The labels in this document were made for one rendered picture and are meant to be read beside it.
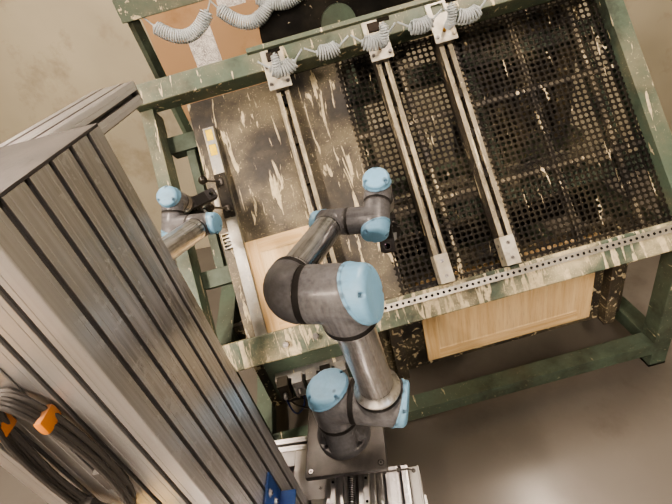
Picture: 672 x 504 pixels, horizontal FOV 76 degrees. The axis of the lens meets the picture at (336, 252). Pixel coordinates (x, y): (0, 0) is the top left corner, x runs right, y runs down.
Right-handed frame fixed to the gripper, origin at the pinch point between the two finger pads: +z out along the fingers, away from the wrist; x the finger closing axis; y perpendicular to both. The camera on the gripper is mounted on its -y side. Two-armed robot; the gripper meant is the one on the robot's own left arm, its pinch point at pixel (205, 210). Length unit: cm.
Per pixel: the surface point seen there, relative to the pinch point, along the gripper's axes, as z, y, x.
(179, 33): 16, -35, -84
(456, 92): 5, -117, 20
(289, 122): 8, -51, -14
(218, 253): 17.2, 9.4, 14.0
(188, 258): 7.2, 19.2, 10.5
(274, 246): 10.2, -13.9, 27.6
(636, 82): 7, -183, 62
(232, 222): 8.1, -5.2, 8.5
